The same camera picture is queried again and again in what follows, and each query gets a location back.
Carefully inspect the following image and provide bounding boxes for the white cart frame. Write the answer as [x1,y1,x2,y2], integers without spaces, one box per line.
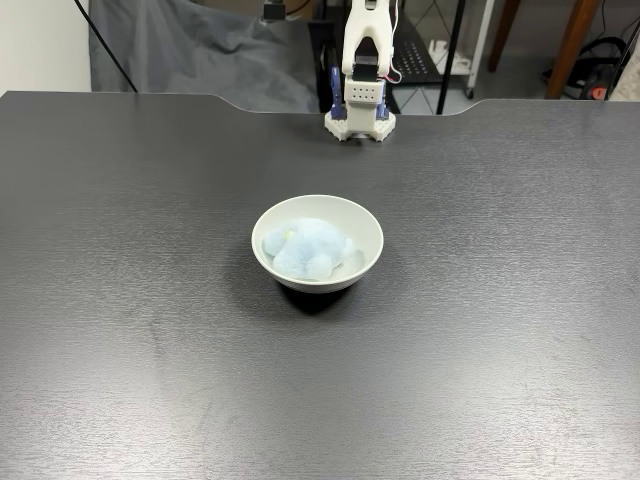
[427,0,497,100]

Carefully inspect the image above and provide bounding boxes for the black tripod leg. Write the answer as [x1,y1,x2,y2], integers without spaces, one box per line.
[73,0,140,94]

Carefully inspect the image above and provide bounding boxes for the black vacuum cleaner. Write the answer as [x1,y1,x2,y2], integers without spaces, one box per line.
[542,34,626,102]

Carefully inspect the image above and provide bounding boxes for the skyblue plush doll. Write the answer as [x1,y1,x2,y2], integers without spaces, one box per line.
[262,218,359,281]

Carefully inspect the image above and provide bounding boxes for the thin brown wooden leg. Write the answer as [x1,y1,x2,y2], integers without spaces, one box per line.
[487,0,524,74]

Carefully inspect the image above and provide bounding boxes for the black perforated metal shelf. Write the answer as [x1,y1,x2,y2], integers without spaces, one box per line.
[392,9,449,87]

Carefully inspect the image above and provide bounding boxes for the grey cloth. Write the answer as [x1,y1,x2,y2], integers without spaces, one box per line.
[88,0,322,114]

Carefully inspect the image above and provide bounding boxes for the thick brown wooden leg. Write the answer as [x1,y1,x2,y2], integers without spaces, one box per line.
[544,0,614,100]

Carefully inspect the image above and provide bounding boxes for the black metal pole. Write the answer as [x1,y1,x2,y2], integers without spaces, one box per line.
[435,0,464,116]

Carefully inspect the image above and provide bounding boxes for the red black white cable bundle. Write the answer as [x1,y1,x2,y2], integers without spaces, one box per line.
[388,0,404,85]

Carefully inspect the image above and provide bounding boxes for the white bowl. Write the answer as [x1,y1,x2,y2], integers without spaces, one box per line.
[251,194,385,295]

